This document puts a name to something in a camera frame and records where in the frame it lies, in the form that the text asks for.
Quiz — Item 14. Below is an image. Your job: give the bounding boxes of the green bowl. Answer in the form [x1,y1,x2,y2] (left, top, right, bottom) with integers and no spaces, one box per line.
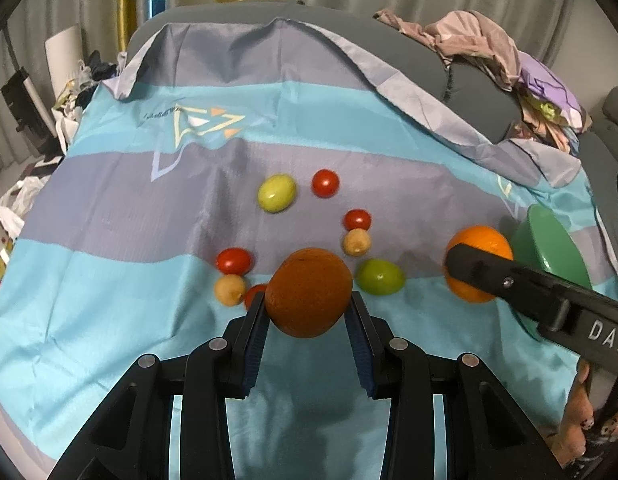
[508,202,595,340]

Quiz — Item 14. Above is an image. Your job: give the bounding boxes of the bright orange fruit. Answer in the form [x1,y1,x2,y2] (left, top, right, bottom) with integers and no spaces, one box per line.
[443,226,513,304]

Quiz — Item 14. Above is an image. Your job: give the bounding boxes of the green lime fruit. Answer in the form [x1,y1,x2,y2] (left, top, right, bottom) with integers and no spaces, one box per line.
[355,258,405,296]

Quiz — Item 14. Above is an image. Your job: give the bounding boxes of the dark orange fruit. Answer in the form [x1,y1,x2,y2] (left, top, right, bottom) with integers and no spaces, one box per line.
[265,247,352,338]

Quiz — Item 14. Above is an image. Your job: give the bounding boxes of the yellow green fruit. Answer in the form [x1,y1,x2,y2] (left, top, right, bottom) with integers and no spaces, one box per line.
[257,174,297,214]

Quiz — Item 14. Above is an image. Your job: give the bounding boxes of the right hand painted nails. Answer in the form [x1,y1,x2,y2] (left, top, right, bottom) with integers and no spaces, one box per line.
[544,359,594,468]

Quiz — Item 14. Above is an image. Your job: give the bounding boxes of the tan longan fruit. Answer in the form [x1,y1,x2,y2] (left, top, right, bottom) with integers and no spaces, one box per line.
[213,274,247,307]
[341,229,372,257]

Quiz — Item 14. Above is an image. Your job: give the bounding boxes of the red cherry tomato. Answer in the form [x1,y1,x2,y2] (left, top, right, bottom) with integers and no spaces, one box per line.
[311,168,341,198]
[216,247,253,275]
[244,284,267,310]
[343,209,372,231]

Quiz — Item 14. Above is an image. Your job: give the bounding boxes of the pile of pastel clothes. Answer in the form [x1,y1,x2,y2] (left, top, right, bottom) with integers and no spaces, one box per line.
[374,9,591,156]

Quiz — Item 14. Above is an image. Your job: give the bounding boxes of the grey sofa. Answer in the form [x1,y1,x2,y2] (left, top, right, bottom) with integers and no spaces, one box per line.
[125,0,618,241]

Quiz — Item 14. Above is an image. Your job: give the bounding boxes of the blue grey striped cloth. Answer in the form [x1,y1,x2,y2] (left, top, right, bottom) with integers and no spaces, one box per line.
[0,18,618,479]

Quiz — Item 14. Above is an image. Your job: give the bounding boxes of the clutter of bags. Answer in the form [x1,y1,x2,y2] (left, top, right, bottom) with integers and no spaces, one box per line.
[0,28,126,286]

